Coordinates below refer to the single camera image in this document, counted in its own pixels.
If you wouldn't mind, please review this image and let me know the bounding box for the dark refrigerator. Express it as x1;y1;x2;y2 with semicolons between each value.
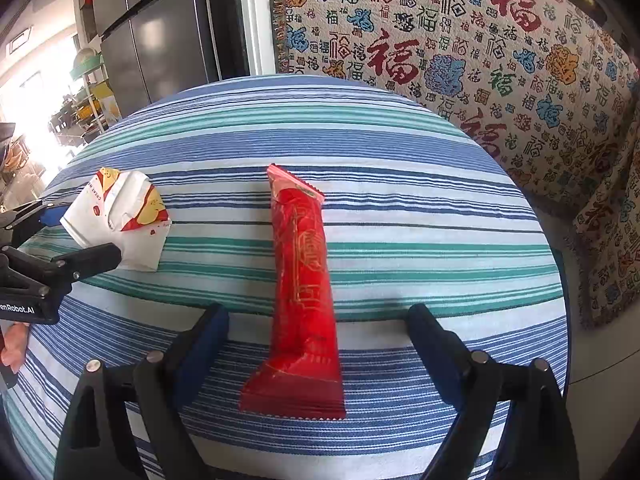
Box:
89;0;250;116

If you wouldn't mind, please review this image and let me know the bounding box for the white kitchen cabinet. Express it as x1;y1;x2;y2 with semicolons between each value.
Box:
533;205;639;479

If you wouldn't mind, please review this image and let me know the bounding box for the white red paper bag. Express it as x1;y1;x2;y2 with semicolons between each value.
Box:
61;167;171;272

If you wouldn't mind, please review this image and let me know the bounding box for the patterned fu character blanket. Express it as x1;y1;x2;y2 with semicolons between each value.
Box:
271;0;639;326

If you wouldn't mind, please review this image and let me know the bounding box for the left hand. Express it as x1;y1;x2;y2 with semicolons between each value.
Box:
1;323;30;374

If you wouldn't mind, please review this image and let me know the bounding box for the long red snack package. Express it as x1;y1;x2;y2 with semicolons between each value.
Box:
240;164;346;419

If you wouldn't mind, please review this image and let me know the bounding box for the blue striped tablecloth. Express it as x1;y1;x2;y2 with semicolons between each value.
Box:
2;76;568;479

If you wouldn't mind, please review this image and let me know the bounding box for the cluttered shelf rack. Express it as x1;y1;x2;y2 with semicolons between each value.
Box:
49;48;122;148

